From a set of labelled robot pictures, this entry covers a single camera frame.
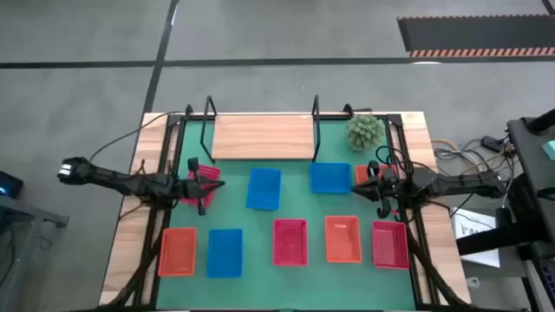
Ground orange plastic basket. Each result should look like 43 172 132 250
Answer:
324 215 363 264
354 164 396 186
157 227 199 278

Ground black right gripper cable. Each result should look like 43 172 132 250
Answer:
374 145 415 179

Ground black device with blue light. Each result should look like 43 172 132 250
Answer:
0 170 25 200

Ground green potted plant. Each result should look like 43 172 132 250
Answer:
345 114 386 153

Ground blue plastic basket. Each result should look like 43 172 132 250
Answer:
309 162 353 195
245 167 283 211
206 228 245 279

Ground grey metal side table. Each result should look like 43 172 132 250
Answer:
0 194 70 312

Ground black equipment cart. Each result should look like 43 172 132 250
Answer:
454 107 555 312

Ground black power adapter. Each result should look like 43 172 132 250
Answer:
481 135 505 153

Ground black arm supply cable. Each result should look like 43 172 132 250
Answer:
89 111 187 162

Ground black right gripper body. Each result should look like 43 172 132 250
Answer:
366 159 411 219

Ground red plastic basket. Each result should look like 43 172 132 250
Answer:
180 164 223 209
371 220 411 270
272 218 310 267

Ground black hazard-striped floor mat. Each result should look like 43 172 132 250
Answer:
397 15 555 58

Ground green table mat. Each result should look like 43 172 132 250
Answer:
155 119 417 311

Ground wooden shelf with black frame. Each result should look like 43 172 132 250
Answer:
199 94 321 165

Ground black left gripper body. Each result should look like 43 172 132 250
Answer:
173 157 208 217

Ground white paper sheet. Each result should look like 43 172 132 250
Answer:
449 207 500 269

